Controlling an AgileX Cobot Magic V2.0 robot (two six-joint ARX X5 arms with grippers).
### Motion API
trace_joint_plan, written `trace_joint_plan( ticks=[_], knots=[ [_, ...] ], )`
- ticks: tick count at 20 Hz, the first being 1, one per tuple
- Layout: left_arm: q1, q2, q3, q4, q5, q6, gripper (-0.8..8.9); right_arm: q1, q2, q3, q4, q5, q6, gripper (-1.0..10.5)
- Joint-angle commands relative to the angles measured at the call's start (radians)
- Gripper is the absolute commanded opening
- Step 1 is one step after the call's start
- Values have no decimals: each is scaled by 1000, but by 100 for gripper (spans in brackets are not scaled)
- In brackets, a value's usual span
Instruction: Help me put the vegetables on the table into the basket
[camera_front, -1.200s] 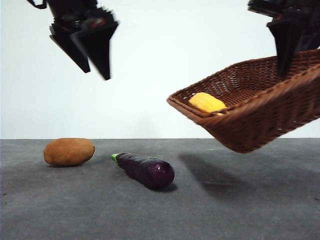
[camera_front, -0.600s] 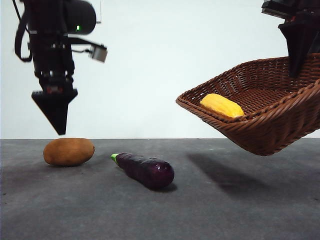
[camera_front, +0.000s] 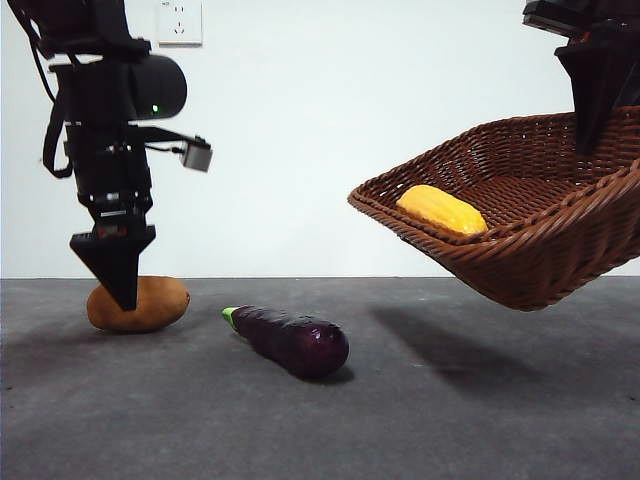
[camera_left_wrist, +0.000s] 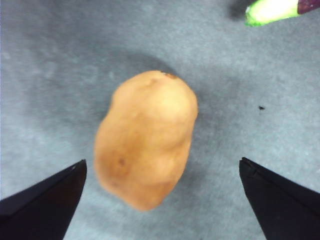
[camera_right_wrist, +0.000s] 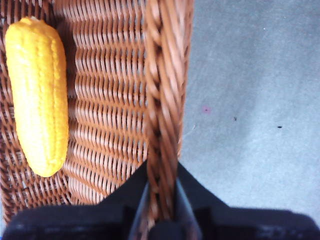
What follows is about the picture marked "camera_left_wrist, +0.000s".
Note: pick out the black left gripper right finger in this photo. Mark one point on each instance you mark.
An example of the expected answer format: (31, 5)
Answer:
(282, 202)

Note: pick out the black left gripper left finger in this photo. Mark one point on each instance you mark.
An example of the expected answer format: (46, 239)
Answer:
(42, 205)

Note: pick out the brown potato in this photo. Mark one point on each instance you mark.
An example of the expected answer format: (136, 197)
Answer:
(145, 140)

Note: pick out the purple eggplant with green stem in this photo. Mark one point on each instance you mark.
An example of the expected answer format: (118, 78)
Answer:
(272, 11)

